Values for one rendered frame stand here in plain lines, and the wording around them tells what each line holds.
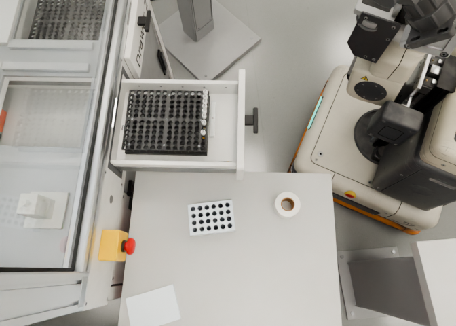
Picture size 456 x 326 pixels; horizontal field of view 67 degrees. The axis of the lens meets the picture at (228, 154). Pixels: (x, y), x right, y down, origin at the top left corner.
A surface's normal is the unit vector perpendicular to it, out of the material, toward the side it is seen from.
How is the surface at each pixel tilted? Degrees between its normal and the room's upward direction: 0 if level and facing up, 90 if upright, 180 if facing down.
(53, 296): 90
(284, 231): 0
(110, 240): 0
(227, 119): 0
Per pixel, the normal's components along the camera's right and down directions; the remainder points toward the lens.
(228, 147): -0.01, -0.32
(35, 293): 1.00, 0.02
